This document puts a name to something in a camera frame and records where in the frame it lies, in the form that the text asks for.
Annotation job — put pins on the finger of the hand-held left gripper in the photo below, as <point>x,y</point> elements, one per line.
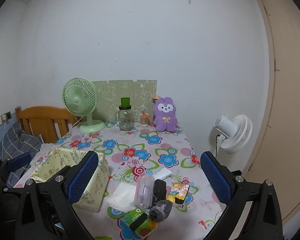
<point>20,161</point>

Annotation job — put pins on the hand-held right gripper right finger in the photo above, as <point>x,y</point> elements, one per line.
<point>215,180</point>

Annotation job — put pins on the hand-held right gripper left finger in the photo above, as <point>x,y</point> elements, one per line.
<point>82,175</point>

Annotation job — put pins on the yellow fabric storage box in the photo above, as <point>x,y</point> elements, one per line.
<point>52,170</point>

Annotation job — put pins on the cartoon print tissue packet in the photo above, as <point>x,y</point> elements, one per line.
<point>180,190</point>

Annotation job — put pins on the white cloth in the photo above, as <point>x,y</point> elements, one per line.
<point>122,197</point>

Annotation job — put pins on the white tissue pack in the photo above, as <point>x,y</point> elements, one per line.
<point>163,173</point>

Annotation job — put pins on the black fabric bundle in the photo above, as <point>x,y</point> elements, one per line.
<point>159,191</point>

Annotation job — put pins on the grey sock bundle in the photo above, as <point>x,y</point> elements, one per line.
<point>162,208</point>

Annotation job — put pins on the green snack box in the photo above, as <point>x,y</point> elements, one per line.
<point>128,216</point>

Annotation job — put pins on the clear plastic bottle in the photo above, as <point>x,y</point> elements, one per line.
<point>145,190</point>

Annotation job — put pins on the small black block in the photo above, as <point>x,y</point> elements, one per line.
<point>138,222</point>

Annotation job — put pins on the blue plaid pillow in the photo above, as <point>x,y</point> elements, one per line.
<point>17,140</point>

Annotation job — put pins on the wooden bed headboard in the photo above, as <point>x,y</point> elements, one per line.
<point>40,115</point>

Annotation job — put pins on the white standing fan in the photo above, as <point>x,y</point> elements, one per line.
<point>237,132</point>

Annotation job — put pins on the glass mug jar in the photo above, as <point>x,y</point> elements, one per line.
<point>126,120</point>

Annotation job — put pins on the green desk fan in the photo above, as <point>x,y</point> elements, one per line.
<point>76,100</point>

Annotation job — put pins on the purple plush bunny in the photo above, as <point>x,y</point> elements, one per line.
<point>165,122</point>

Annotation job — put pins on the small jar with orange lid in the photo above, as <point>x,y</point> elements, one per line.
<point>144,121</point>

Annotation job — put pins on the green plastic cup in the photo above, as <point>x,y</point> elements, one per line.
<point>125,102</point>

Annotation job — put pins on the green patterned board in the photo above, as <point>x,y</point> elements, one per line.
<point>120,90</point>

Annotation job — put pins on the beige door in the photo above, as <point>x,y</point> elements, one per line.
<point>285,105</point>

